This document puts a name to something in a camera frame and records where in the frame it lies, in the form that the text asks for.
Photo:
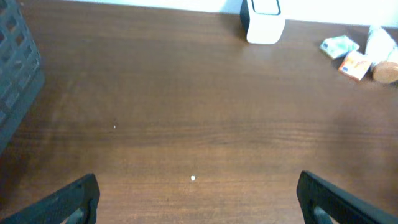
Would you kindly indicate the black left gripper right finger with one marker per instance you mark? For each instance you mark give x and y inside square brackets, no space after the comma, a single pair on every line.
[322,202]

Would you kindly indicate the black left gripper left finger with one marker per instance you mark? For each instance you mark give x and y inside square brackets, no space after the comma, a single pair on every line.
[76,202]

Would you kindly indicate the white barcode scanner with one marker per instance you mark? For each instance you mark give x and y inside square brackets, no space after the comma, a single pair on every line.
[262,21]

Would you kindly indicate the orange tissue packet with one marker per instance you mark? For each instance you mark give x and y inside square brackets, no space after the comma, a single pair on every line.
[355,65]

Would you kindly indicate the grey plastic mesh basket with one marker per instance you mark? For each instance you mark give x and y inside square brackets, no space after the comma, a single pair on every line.
[21,76]

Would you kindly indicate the cream tube with gold cap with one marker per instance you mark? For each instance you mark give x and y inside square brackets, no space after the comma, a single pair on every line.
[381,49]

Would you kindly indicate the teal tissue packet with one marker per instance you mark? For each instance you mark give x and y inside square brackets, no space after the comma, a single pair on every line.
[337,47]

